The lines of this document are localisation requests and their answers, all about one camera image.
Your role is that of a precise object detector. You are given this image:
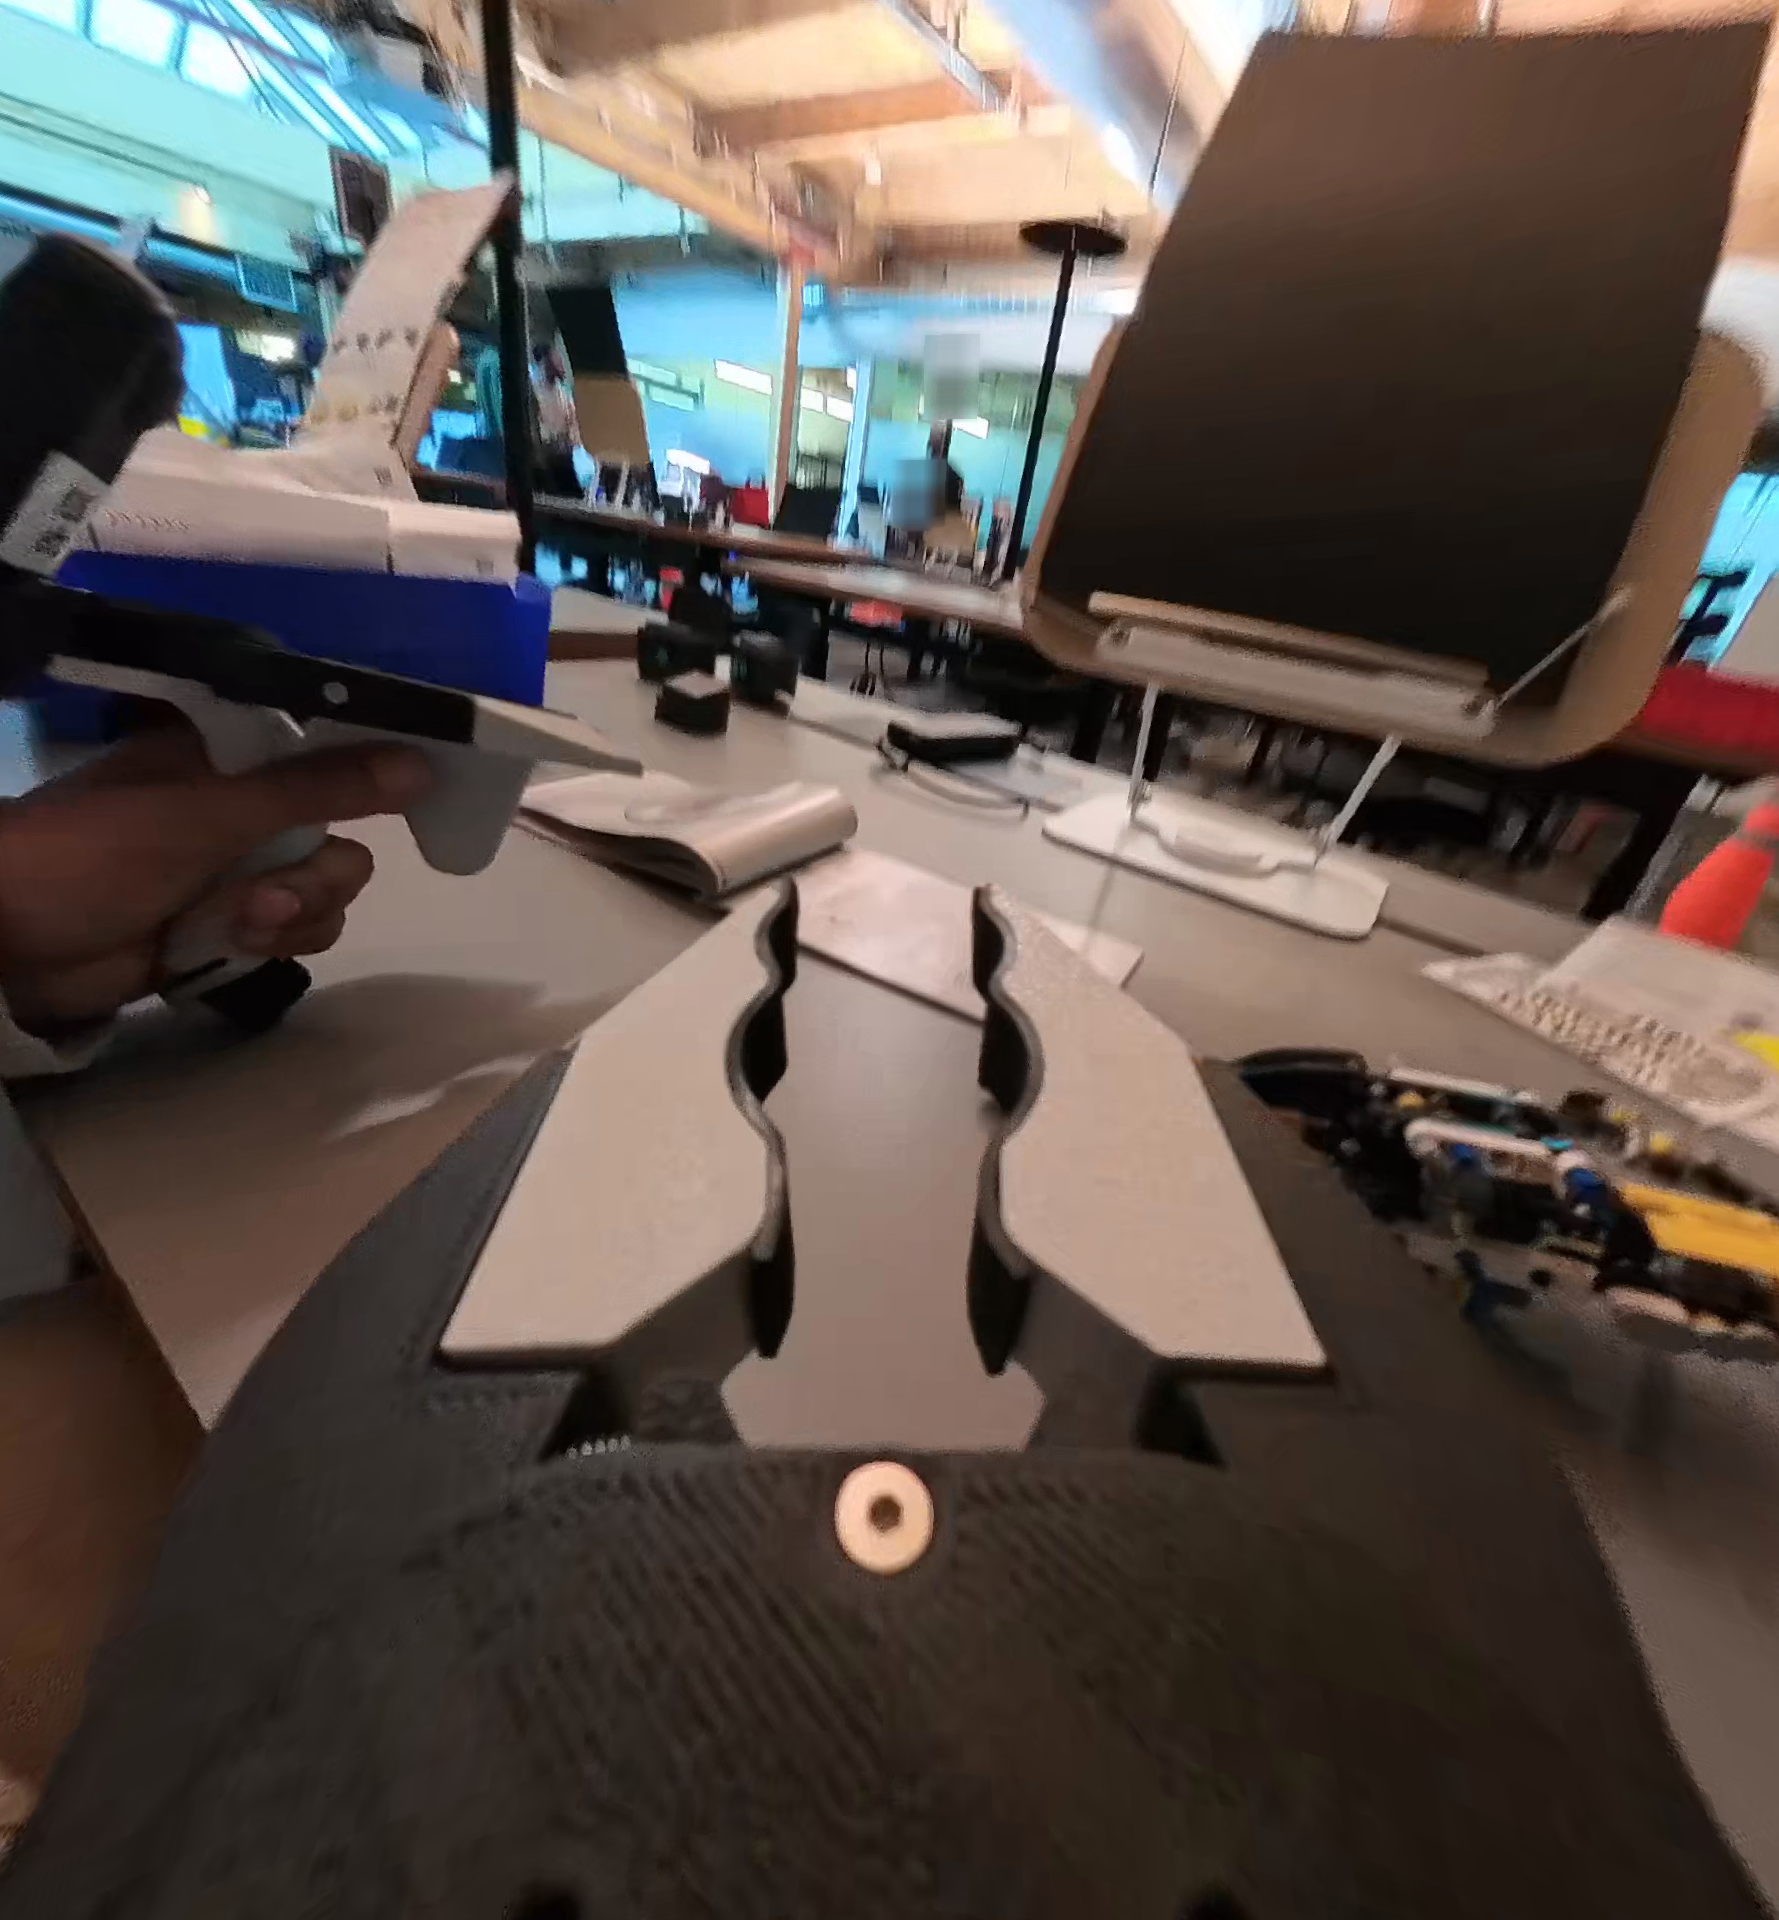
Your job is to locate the sticker sheet with yellow label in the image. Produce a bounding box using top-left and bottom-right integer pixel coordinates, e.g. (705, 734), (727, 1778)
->
(1420, 915), (1779, 1158)

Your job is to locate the black flat device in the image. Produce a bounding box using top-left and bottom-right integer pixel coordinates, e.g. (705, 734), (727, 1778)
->
(885, 715), (1025, 769)

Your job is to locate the orange traffic cone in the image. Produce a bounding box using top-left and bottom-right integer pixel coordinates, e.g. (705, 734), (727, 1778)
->
(1656, 772), (1779, 954)

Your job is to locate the pile of white paper bags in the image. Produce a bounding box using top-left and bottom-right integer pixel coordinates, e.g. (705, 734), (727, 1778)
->
(85, 177), (523, 580)

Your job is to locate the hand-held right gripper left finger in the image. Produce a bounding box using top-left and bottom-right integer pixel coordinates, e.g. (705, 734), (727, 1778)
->
(435, 876), (803, 1375)

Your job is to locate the open instruction booklet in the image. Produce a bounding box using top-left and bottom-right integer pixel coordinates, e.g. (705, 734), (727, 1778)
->
(517, 772), (1145, 1026)

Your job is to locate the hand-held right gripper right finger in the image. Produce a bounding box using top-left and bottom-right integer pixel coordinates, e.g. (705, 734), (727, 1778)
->
(971, 883), (1332, 1381)

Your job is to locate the background wooden desk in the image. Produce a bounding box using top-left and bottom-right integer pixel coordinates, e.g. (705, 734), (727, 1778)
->
(415, 473), (1033, 633)

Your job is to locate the black floor lamp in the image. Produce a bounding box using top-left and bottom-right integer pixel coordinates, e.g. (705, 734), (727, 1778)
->
(1015, 222), (1127, 580)

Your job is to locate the black cable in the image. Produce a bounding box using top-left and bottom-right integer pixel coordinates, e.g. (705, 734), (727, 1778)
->
(877, 743), (1041, 821)

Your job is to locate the yellow black toy brick helicopter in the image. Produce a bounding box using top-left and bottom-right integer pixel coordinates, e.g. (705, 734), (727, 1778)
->
(1230, 1046), (1779, 1519)

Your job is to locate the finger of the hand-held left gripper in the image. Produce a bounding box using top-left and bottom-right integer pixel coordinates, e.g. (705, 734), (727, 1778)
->
(469, 697), (647, 783)

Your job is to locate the person's left hand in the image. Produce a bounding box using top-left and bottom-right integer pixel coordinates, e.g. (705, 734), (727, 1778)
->
(0, 722), (435, 1038)

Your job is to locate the blue plastic bin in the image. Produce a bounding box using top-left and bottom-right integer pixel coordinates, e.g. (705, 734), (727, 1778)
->
(55, 546), (553, 711)

